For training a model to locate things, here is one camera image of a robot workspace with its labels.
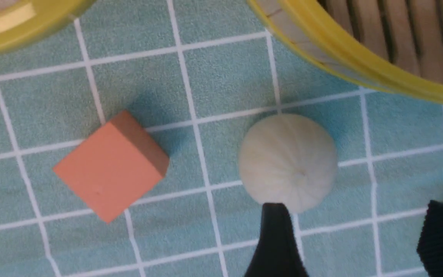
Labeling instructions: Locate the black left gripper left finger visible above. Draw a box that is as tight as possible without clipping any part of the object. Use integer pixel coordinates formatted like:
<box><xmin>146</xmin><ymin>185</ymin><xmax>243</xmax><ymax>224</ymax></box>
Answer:
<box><xmin>244</xmin><ymin>203</ymin><xmax>309</xmax><ymax>277</ymax></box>

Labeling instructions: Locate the white bun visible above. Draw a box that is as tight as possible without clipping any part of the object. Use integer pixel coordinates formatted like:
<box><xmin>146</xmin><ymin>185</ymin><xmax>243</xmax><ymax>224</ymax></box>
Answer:
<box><xmin>238</xmin><ymin>113</ymin><xmax>339</xmax><ymax>214</ymax></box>

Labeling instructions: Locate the bamboo steamer tray yellow rim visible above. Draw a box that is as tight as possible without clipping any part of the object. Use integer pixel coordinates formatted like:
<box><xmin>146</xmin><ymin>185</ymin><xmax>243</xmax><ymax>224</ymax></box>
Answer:
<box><xmin>248</xmin><ymin>0</ymin><xmax>443</xmax><ymax>104</ymax></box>

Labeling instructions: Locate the woven bamboo steamer lid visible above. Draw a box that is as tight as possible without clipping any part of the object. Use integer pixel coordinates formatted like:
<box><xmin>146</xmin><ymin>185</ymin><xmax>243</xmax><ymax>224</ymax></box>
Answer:
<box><xmin>0</xmin><ymin>0</ymin><xmax>94</xmax><ymax>53</ymax></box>

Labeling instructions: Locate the orange cube block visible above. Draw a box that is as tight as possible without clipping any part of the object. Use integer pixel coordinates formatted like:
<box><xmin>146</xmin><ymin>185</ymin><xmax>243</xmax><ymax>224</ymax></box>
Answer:
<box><xmin>53</xmin><ymin>110</ymin><xmax>170</xmax><ymax>224</ymax></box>

